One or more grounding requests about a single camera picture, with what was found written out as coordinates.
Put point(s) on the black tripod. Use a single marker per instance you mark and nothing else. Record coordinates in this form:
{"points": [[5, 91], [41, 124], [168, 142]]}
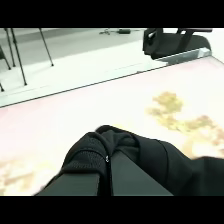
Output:
{"points": [[16, 50]]}

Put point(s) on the black office chair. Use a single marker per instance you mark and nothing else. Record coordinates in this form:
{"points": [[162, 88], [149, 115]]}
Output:
{"points": [[173, 41]]}

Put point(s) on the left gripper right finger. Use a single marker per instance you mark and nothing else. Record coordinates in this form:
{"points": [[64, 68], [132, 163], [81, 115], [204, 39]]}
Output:
{"points": [[133, 180]]}

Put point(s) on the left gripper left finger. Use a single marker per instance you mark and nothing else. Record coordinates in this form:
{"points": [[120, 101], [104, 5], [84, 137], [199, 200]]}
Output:
{"points": [[75, 185]]}

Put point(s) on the black garment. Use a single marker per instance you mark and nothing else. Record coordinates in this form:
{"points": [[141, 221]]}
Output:
{"points": [[166, 163]]}

